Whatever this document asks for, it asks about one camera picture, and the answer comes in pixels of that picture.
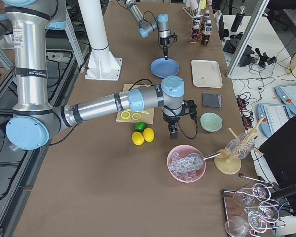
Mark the dark drink bottle upper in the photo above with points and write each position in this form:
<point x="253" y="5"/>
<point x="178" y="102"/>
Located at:
<point x="195" y="31"/>

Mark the aluminium frame post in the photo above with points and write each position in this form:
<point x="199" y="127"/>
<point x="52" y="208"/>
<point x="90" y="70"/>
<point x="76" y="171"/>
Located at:
<point x="257" y="13"/>

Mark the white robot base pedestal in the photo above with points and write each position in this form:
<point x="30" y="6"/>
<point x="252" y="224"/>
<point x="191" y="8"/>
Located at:
<point x="102" y="64"/>

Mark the black thermos bottle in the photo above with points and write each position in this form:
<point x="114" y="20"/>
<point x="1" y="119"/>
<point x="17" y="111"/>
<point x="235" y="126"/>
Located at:
<point x="238" y="19"/>

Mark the yellow plastic knife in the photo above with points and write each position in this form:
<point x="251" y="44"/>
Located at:
<point x="142" y="111"/>

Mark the yellow lemon outer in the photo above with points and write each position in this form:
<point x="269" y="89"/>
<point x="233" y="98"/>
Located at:
<point x="137" y="138"/>

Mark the thick lemon half slice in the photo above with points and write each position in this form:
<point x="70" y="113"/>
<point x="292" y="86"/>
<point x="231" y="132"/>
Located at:
<point x="125" y="115"/>

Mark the glass mug on stand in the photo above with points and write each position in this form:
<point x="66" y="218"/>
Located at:
<point x="241" y="146"/>

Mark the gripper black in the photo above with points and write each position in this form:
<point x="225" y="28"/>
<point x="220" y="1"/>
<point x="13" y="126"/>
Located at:
<point x="164" y="41"/>
<point x="169" y="119"/>

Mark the yellow lemon near lime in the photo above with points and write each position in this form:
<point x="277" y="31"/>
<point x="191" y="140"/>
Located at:
<point x="148" y="134"/>

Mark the green lime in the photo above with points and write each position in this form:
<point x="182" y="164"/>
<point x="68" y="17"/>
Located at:
<point x="140" y="126"/>

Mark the pink cup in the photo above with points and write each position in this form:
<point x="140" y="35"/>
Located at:
<point x="193" y="4"/>

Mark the wine glass rack tray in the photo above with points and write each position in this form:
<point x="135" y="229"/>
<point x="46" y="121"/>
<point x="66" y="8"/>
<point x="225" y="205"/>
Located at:
<point x="251" y="211"/>

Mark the blue plate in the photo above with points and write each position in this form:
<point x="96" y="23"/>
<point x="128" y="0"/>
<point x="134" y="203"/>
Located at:
<point x="162" y="67"/>

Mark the thin lemon slice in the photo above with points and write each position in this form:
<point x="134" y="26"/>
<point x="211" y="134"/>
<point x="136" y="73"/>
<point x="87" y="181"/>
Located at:
<point x="136" y="116"/>

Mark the white cup rack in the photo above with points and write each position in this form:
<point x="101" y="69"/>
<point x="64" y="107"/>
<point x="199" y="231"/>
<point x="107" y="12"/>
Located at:
<point x="199" y="10"/>

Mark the dark drink bottle outer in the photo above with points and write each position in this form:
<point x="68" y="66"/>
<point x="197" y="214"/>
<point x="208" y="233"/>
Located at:
<point x="206" y="16"/>

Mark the teach pendant near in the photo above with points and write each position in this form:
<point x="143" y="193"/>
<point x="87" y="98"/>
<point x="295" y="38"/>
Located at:
<point x="276" y="114"/>

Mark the black monitor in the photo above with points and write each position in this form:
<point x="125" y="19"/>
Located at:
<point x="280" y="153"/>

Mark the copper wire bottle rack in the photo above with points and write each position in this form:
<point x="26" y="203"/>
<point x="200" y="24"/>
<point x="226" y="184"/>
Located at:
<point x="201" y="30"/>

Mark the wooden cutting board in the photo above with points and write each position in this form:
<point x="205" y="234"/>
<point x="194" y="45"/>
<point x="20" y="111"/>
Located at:
<point x="148" y="119"/>

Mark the dark drink bottle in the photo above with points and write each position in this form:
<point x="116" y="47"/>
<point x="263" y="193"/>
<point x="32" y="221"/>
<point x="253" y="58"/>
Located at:
<point x="206" y="33"/>
<point x="195" y="31"/>
<point x="206" y="16"/>

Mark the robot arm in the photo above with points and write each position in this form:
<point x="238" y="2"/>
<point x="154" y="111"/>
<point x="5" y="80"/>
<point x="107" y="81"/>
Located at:
<point x="148" y="22"/>
<point x="35" y="121"/>

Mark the green bowl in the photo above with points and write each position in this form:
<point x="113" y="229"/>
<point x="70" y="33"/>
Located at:
<point x="211" y="122"/>

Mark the dark drink bottle middle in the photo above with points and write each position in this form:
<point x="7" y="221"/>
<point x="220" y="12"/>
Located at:
<point x="206" y="33"/>

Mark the teach pendant far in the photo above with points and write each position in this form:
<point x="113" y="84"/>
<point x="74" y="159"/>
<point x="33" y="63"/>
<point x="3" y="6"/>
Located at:
<point x="287" y="94"/>

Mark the cream rabbit tray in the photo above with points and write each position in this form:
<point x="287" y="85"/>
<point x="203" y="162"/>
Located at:
<point x="206" y="74"/>

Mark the pink bowl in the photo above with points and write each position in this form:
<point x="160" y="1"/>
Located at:
<point x="177" y="153"/>

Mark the steel ice scoop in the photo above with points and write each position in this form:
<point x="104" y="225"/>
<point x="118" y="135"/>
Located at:
<point x="194" y="162"/>

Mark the teach pendant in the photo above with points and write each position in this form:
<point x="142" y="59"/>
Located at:
<point x="287" y="94"/>
<point x="276" y="114"/>

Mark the wooden cup stand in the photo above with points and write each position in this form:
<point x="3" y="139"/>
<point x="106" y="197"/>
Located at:
<point x="226" y="163"/>

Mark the grey folded cloth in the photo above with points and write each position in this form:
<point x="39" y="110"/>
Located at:
<point x="211" y="100"/>

